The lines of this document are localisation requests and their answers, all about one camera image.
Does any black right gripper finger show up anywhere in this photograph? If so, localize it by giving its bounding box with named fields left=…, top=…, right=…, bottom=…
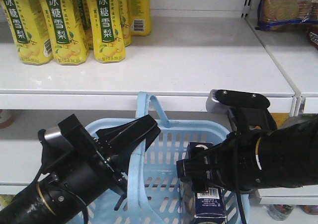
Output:
left=190, top=144, right=211, bottom=158
left=191, top=178, right=209, bottom=192

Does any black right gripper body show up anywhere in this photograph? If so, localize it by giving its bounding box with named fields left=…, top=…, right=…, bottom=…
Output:
left=178, top=132, right=260, bottom=192

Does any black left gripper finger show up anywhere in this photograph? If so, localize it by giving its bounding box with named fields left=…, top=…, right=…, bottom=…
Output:
left=109, top=127, right=161, bottom=175
left=96, top=115, right=158, bottom=147

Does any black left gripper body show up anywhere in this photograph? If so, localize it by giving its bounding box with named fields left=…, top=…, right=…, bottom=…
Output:
left=37, top=115, right=127, bottom=199

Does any dark blue cookie box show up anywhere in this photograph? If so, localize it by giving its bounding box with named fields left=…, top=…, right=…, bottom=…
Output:
left=177, top=142, right=226, bottom=224

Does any light blue shopping basket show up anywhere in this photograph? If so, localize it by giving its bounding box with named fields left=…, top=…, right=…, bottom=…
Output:
left=72, top=91, right=251, bottom=224

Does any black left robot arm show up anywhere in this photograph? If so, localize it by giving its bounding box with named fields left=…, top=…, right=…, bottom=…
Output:
left=0, top=115, right=160, bottom=224

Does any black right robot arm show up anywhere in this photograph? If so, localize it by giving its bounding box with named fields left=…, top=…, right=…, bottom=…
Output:
left=176, top=118, right=318, bottom=193

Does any yellow biscuit box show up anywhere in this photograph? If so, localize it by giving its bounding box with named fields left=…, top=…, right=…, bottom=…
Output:
left=271, top=113, right=289, bottom=128

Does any yellow pear drink bottle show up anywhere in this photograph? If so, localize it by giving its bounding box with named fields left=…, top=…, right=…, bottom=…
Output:
left=39, top=0, right=89, bottom=66
left=128, top=0, right=152, bottom=36
left=86, top=0, right=126, bottom=64
left=0, top=0, right=53, bottom=65

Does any white store shelving unit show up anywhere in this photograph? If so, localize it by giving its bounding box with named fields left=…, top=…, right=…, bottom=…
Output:
left=0, top=0, right=318, bottom=194

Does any breakfast biscuit bag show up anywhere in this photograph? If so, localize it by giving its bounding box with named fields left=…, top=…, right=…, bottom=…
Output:
left=257, top=0, right=318, bottom=31

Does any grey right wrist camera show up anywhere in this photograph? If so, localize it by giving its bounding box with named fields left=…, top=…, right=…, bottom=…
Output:
left=206, top=89, right=231, bottom=114

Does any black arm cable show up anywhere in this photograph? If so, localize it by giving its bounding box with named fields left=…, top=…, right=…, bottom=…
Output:
left=34, top=169, right=89, bottom=224

